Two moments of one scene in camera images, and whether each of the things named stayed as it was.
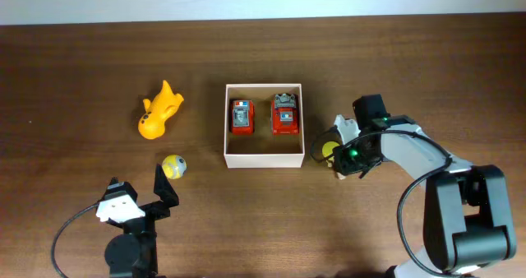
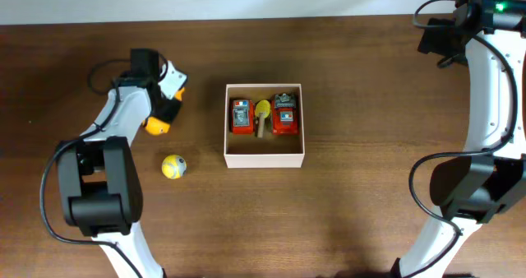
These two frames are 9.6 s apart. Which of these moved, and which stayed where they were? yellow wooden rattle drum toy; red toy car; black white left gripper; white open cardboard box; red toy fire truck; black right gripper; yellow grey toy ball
Moved: black right gripper; yellow wooden rattle drum toy; black white left gripper
Stayed: red toy fire truck; white open cardboard box; yellow grey toy ball; red toy car
